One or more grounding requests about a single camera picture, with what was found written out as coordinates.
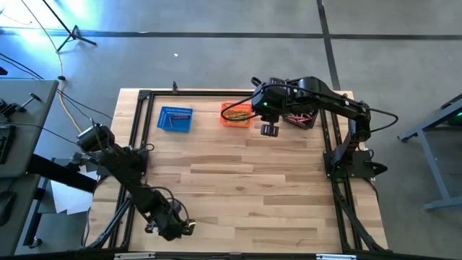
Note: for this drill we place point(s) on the black power plug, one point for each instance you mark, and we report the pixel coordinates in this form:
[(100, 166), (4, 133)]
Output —
[(379, 168)]

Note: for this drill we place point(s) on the black rig rail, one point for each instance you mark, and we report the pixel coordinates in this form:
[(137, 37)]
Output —
[(72, 257)]

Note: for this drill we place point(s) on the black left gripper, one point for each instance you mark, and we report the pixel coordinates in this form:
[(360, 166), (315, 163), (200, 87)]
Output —
[(169, 224)]

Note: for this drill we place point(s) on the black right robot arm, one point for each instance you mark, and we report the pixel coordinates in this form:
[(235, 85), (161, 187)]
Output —
[(325, 97)]

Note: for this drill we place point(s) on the black floor beam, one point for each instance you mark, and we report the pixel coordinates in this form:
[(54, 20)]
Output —
[(61, 173)]

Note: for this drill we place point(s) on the black tripod stand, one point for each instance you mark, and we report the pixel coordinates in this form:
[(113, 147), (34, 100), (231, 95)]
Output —
[(74, 34)]

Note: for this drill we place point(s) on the black table clamp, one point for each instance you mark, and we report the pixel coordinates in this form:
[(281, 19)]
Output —
[(175, 86)]

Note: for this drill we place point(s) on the black plastic basket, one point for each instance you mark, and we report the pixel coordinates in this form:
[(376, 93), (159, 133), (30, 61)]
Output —
[(301, 126)]

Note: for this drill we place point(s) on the black desk clamp tool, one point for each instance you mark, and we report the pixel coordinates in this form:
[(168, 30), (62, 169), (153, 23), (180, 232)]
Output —
[(14, 106)]

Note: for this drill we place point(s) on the blue plastic basket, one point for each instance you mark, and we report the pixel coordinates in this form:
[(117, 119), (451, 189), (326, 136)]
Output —
[(175, 126)]

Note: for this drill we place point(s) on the purple crayon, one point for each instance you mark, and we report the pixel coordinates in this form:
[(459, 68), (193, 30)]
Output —
[(179, 115), (170, 122), (180, 118)]

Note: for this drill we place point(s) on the grey metal stand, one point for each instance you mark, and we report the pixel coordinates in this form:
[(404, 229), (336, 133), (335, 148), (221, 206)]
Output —
[(431, 162)]

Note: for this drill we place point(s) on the black computer mouse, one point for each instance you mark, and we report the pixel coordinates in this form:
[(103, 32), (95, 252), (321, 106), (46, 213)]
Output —
[(5, 207)]

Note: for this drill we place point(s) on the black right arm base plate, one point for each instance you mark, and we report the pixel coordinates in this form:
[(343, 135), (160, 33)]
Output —
[(364, 169)]

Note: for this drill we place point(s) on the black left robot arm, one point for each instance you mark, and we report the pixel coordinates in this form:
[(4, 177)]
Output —
[(126, 173)]

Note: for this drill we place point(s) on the black keyboard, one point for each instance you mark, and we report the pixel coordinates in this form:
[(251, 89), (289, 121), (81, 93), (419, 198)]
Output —
[(5, 144)]

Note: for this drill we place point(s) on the orange plastic basket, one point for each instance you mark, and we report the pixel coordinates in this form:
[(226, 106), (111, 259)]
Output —
[(236, 124)]

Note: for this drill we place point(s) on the grey side desk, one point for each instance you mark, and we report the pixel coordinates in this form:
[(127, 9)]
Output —
[(21, 126)]

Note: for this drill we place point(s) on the dark side desk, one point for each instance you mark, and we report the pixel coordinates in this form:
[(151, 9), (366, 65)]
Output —
[(14, 216)]

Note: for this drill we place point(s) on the silver metal bracket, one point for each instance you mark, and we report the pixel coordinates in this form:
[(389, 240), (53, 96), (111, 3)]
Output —
[(335, 256), (134, 256)]

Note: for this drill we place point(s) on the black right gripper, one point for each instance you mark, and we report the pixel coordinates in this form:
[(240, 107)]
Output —
[(270, 104)]

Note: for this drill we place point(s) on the white paper sheet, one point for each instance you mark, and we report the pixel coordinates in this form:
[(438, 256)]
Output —
[(70, 198)]

